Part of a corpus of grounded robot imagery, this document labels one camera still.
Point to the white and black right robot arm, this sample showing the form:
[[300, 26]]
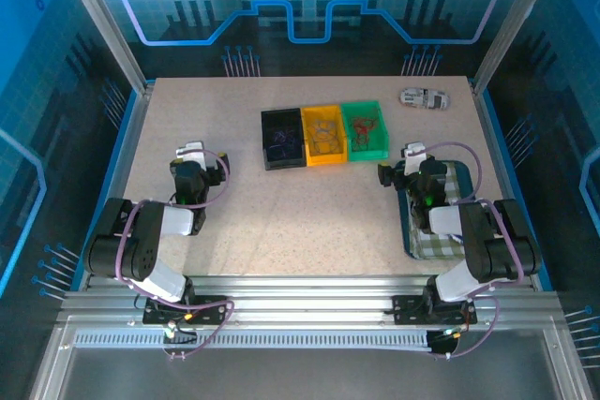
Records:
[[492, 241]]

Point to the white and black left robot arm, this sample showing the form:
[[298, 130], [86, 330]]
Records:
[[136, 250]]

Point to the green plastic bin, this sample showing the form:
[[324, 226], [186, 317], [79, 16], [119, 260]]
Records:
[[370, 155]]

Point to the teal tray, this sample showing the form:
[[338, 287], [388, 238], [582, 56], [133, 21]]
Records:
[[403, 226]]

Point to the black plastic bin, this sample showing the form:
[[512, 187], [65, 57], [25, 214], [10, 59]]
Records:
[[281, 163]]

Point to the yellow plastic bin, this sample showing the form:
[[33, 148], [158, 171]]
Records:
[[323, 159]]

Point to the silver toy car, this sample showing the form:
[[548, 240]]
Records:
[[424, 99]]

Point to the grey metal sheet panel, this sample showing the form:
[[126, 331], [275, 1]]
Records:
[[304, 376]]

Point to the aluminium side rail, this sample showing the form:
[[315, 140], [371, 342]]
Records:
[[504, 161], [117, 184]]

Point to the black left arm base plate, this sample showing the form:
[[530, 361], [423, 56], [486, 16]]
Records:
[[213, 308]]

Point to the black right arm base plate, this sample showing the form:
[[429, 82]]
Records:
[[408, 308]]

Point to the aluminium mounting rail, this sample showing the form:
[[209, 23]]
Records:
[[304, 297]]

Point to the aluminium frame post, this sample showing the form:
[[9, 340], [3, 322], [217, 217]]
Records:
[[515, 16], [103, 20]]

